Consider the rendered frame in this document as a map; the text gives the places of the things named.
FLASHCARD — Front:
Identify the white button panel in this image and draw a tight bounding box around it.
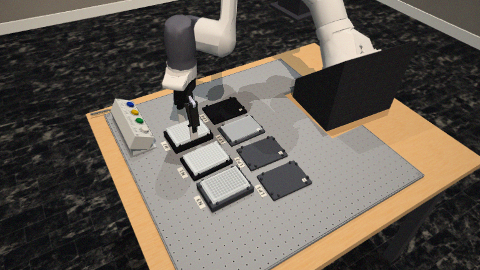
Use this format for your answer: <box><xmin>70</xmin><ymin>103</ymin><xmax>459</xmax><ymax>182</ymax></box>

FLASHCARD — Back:
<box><xmin>90</xmin><ymin>99</ymin><xmax>156</xmax><ymax>156</ymax></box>

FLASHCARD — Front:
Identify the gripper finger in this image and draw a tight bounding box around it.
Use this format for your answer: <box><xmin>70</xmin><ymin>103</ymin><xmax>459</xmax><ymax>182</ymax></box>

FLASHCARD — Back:
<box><xmin>173</xmin><ymin>90</ymin><xmax>186</xmax><ymax>123</ymax></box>
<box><xmin>180</xmin><ymin>95</ymin><xmax>200</xmax><ymax>140</ymax></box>

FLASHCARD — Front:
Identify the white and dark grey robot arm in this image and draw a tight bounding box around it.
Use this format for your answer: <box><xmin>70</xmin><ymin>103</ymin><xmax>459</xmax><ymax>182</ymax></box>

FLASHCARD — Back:
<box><xmin>162</xmin><ymin>0</ymin><xmax>381</xmax><ymax>91</ymax></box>

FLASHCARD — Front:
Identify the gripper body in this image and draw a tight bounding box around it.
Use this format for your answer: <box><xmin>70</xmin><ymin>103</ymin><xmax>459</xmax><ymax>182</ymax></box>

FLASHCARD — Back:
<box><xmin>176</xmin><ymin>78</ymin><xmax>196</xmax><ymax>104</ymax></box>

